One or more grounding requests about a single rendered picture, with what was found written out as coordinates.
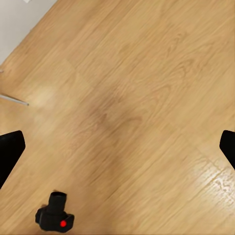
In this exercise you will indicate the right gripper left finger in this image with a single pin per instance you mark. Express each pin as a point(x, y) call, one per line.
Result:
point(12, 146)

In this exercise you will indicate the digital camera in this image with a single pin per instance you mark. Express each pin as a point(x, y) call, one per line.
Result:
point(53, 217)

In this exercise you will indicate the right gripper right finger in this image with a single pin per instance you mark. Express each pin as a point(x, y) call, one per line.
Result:
point(227, 146)

